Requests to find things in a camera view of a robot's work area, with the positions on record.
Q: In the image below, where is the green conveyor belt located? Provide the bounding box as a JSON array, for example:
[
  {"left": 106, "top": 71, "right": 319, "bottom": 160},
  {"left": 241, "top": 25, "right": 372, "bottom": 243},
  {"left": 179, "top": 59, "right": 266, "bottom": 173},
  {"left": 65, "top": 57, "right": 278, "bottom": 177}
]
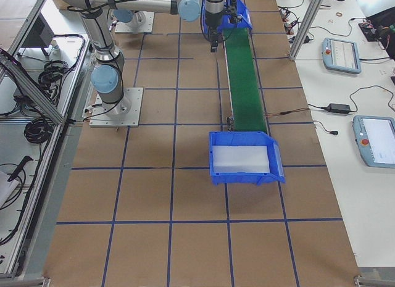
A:
[{"left": 223, "top": 28, "right": 267, "bottom": 133}]

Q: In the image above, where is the teach pendant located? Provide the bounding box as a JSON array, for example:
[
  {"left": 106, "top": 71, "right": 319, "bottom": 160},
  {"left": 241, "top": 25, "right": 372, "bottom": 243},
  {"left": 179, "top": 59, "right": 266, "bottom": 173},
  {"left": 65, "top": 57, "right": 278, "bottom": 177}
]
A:
[
  {"left": 322, "top": 38, "right": 362, "bottom": 74},
  {"left": 352, "top": 115, "right": 394, "bottom": 168}
]

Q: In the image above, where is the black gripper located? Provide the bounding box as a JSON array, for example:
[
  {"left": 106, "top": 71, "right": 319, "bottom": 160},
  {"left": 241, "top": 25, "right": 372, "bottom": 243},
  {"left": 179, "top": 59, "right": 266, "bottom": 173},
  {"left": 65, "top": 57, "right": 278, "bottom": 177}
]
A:
[
  {"left": 225, "top": 0, "right": 239, "bottom": 23},
  {"left": 208, "top": 27, "right": 219, "bottom": 52}
]

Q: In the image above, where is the blue destination bin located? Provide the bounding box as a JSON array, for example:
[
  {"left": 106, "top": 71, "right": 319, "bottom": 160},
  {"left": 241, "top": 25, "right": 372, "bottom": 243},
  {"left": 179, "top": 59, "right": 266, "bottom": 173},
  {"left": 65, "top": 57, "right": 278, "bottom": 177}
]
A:
[{"left": 209, "top": 131, "right": 286, "bottom": 185}]

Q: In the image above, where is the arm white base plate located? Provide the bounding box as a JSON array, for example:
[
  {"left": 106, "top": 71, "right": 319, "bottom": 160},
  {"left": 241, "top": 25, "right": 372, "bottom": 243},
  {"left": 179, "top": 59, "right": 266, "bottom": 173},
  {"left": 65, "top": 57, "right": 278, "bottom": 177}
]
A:
[
  {"left": 114, "top": 9, "right": 154, "bottom": 34},
  {"left": 89, "top": 88, "right": 144, "bottom": 127}
]

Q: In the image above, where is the lower teach pendant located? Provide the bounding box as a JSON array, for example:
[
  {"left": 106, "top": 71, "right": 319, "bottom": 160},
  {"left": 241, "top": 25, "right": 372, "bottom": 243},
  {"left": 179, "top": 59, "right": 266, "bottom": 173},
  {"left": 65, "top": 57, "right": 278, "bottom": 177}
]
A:
[{"left": 352, "top": 115, "right": 394, "bottom": 168}]

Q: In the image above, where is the white foam pad destination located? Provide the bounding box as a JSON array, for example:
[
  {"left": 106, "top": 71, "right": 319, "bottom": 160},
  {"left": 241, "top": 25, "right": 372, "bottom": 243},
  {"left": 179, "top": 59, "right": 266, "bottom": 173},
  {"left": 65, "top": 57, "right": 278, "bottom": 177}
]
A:
[{"left": 212, "top": 146, "right": 270, "bottom": 173}]

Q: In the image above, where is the black power adapter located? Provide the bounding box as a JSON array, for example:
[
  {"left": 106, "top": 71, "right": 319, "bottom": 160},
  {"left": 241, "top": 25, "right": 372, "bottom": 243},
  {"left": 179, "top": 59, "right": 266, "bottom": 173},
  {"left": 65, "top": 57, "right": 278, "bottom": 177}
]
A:
[{"left": 326, "top": 103, "right": 351, "bottom": 114}]

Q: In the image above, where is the upper teach pendant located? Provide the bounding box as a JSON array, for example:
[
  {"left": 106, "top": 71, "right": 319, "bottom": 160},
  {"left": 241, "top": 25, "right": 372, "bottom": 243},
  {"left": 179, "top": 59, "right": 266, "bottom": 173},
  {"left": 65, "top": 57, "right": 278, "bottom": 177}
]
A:
[{"left": 322, "top": 38, "right": 362, "bottom": 74}]

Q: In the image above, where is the blue source bin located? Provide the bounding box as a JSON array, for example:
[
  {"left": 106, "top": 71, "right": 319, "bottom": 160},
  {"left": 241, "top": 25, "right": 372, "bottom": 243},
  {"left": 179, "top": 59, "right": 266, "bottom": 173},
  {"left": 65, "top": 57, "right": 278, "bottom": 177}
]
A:
[{"left": 201, "top": 0, "right": 252, "bottom": 35}]

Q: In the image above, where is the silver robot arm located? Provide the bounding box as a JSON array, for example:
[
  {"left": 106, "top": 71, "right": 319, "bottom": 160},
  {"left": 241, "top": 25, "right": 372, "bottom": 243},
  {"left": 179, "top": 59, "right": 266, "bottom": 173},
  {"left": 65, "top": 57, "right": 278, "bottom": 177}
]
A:
[
  {"left": 113, "top": 0, "right": 242, "bottom": 29},
  {"left": 63, "top": 0, "right": 224, "bottom": 117}
]

